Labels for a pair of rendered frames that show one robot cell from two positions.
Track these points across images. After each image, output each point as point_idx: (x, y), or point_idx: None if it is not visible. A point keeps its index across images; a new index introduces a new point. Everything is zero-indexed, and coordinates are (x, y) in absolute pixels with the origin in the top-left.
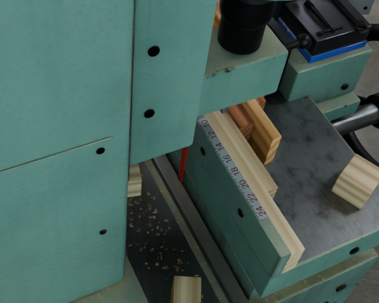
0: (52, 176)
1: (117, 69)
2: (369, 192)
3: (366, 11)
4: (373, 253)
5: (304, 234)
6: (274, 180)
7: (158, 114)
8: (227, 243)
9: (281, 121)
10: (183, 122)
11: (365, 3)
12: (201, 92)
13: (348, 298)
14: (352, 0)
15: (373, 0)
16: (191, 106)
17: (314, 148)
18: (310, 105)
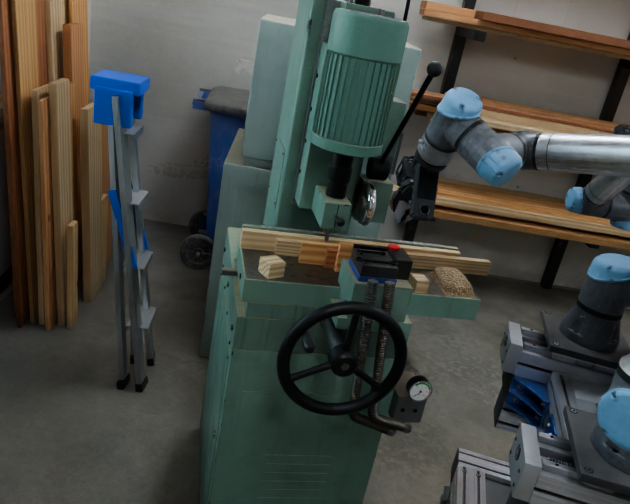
0: (280, 154)
1: (290, 122)
2: (261, 256)
3: (512, 490)
4: (240, 315)
5: (254, 255)
6: (287, 259)
7: (300, 175)
8: None
9: (323, 273)
10: (300, 188)
11: (515, 479)
12: (304, 176)
13: None
14: (515, 465)
15: (517, 479)
16: (302, 180)
17: (301, 274)
18: (332, 284)
